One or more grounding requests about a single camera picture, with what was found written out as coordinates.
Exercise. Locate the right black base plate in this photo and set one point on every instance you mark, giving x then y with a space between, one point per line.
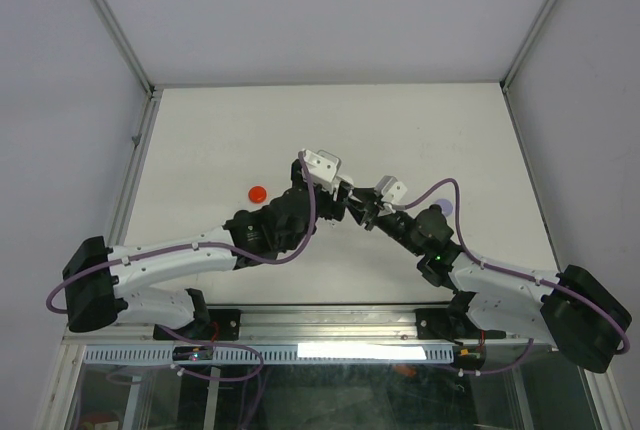
449 324

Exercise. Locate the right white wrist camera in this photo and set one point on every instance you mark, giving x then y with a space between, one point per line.
390 191

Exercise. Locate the aluminium frame post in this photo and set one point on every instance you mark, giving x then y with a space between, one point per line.
534 31
123 45

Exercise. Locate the grey slotted cable duct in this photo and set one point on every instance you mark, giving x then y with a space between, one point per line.
302 353

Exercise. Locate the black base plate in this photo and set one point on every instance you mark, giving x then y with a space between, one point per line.
449 324
223 325

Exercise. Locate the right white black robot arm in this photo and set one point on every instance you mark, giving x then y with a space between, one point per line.
569 310

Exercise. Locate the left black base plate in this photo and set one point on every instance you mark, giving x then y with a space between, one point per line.
223 325

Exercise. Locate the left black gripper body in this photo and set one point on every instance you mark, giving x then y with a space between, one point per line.
328 206

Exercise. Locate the aluminium mounting rail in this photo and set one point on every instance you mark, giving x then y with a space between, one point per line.
292 324

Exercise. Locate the right aluminium frame post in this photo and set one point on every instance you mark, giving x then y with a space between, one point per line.
534 31

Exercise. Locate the left aluminium frame post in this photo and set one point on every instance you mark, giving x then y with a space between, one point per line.
123 45

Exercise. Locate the red earbud charging case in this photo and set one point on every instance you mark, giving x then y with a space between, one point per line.
257 194

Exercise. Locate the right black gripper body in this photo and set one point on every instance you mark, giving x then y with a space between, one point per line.
371 212

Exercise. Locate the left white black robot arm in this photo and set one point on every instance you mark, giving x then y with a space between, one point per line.
104 285

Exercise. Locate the purple earbud charging case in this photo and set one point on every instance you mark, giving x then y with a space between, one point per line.
446 206

